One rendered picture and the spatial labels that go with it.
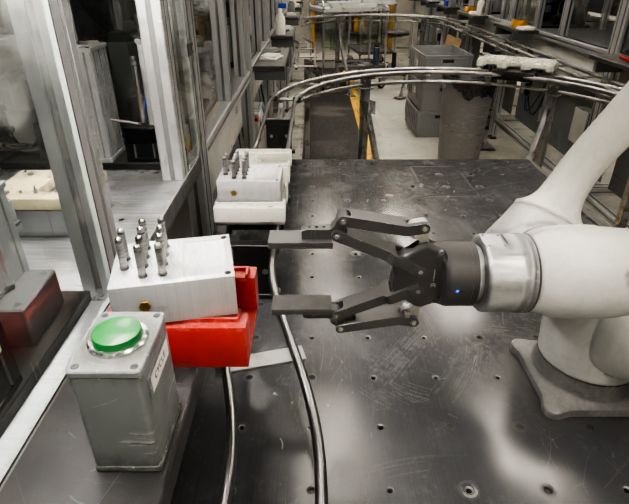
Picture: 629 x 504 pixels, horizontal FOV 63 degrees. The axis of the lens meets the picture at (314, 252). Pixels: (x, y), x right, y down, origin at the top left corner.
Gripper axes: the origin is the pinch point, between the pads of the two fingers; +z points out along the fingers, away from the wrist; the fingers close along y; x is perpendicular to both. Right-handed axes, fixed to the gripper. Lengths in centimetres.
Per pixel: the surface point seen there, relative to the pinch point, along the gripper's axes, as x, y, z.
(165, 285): 6.3, 2.5, 12.6
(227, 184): -44.3, -6.9, 14.8
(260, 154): -75, -11, 11
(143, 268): 5.3, 3.9, 14.9
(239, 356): 6.5, -6.6, 5.8
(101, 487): 21.3, -8.2, 15.8
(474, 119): -306, -64, -114
